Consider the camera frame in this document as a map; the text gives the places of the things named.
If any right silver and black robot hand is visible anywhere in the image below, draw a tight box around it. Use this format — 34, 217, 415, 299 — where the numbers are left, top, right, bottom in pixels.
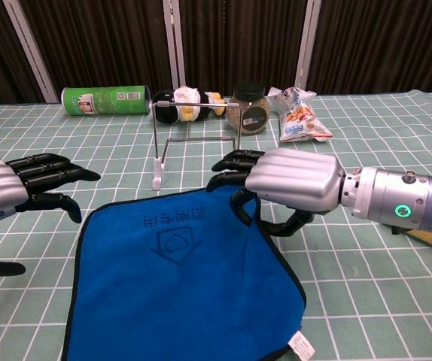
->
205, 147, 348, 238

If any blue towel black trim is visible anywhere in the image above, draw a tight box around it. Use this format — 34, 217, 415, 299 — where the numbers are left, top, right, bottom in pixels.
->
59, 187, 317, 361

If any white plastic snack bag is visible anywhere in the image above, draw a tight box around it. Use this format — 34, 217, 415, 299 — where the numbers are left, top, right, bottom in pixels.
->
266, 86, 333, 144

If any glass jar with black lid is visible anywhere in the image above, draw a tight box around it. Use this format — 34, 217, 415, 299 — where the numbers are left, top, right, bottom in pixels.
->
225, 81, 271, 135

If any green tiled tablecloth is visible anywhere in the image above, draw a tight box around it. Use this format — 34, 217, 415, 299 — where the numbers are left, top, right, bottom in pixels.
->
0, 89, 432, 361

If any green cylindrical chips can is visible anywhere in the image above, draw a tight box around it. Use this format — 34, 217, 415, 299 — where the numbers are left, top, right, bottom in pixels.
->
61, 84, 153, 118

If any black and white plush doll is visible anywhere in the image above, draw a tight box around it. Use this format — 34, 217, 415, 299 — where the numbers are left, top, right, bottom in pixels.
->
151, 86, 227, 124

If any dark pleated curtain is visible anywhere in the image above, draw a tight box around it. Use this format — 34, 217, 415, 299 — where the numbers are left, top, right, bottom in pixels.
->
0, 0, 432, 106

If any metal wire towel rack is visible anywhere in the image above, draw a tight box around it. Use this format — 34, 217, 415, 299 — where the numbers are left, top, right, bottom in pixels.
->
151, 100, 244, 190

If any white aluminium frame post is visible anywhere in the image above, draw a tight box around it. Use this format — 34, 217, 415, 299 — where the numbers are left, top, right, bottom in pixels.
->
2, 0, 59, 103
162, 0, 187, 91
294, 0, 323, 93

